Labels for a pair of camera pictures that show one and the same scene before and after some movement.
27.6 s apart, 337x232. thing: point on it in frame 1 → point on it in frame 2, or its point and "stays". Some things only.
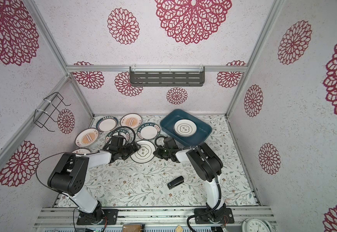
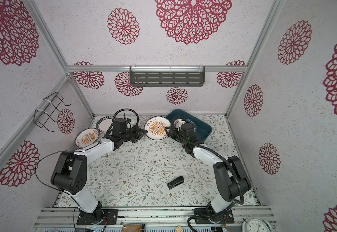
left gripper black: [132, 150] → [139, 133]
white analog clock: [256, 225] stays
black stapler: [175, 182] stays
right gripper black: [158, 153] → [173, 133]
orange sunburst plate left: [86, 137] stays
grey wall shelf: [166, 76] stays
